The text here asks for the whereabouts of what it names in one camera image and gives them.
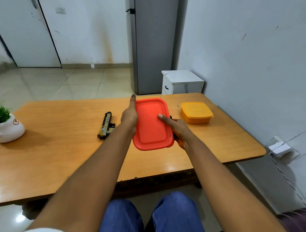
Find person's left hand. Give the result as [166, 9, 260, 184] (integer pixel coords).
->
[120, 94, 139, 135]

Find person's right hand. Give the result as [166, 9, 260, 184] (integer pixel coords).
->
[158, 114, 196, 152]

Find red plastic container lid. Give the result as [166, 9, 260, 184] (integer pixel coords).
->
[132, 98, 175, 151]

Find person's left forearm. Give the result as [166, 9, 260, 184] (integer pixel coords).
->
[28, 121, 136, 232]

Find person's right forearm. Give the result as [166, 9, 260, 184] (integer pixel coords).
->
[185, 137, 286, 232]

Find yellow plastic lidded container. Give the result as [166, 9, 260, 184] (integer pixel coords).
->
[180, 102, 214, 125]

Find black and gold toy gun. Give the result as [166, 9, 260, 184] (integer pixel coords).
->
[97, 111, 116, 140]

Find small white cabinet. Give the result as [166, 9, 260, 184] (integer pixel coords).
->
[161, 70, 205, 96]

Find grey refrigerator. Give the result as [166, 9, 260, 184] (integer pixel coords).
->
[125, 0, 179, 95]

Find person's blue jeans legs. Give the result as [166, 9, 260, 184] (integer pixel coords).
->
[99, 191, 205, 232]

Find white power adapter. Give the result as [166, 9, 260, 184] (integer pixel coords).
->
[268, 141, 292, 159]

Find white door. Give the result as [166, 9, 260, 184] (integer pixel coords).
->
[0, 0, 62, 68]

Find white pot with green plant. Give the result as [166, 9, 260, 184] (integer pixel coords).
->
[0, 105, 25, 143]

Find person's white sleeve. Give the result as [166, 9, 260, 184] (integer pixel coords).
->
[23, 228, 65, 232]

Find maroon cloth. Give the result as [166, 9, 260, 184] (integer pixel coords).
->
[277, 209, 306, 232]

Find black and white cable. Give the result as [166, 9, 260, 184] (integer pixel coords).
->
[271, 153, 306, 206]

